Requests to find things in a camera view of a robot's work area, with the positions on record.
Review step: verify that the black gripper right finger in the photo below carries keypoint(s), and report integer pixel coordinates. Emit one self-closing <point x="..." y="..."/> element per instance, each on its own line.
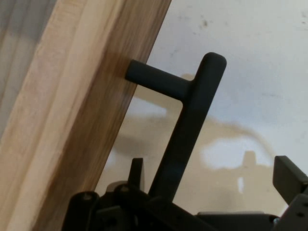
<point x="288" y="178"/>

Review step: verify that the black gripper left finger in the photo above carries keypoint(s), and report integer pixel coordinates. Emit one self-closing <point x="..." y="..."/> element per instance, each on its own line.
<point x="135" y="173"/>

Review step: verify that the wooden drawer front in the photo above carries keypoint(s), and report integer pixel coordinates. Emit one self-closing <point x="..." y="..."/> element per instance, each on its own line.
<point x="72" y="120"/>

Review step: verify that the wooden cabinet body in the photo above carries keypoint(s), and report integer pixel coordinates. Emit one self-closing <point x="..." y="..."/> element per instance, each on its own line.
<point x="16" y="36"/>

